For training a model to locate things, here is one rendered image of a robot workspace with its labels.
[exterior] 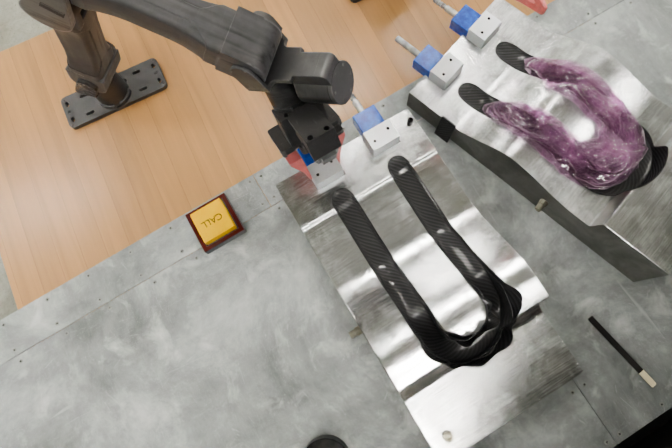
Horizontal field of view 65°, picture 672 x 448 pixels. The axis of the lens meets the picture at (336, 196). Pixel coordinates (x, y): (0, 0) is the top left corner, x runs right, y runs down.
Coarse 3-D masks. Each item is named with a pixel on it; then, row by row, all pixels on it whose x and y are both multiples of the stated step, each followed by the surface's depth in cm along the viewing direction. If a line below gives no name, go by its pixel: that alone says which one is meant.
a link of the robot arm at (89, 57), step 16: (80, 16) 68; (96, 16) 75; (64, 32) 73; (80, 32) 71; (96, 32) 77; (64, 48) 80; (80, 48) 78; (96, 48) 80; (112, 48) 89; (80, 64) 84; (96, 64) 84; (112, 64) 89; (96, 80) 88
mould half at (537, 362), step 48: (432, 144) 88; (288, 192) 87; (384, 192) 87; (432, 192) 87; (336, 240) 85; (384, 240) 85; (432, 240) 84; (480, 240) 82; (336, 288) 87; (432, 288) 80; (528, 288) 77; (384, 336) 77; (528, 336) 83; (432, 384) 81; (480, 384) 81; (528, 384) 81; (432, 432) 80; (480, 432) 79
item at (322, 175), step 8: (304, 160) 87; (312, 160) 87; (336, 160) 85; (312, 168) 85; (320, 168) 85; (328, 168) 85; (336, 168) 85; (312, 176) 85; (320, 176) 85; (328, 176) 85; (336, 176) 86; (320, 184) 85
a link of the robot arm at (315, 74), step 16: (272, 16) 67; (288, 48) 69; (272, 64) 69; (288, 64) 68; (304, 64) 67; (320, 64) 66; (336, 64) 67; (240, 80) 68; (256, 80) 66; (272, 80) 68; (288, 80) 67; (304, 80) 68; (320, 80) 66; (336, 80) 67; (352, 80) 71; (304, 96) 70; (320, 96) 68; (336, 96) 68
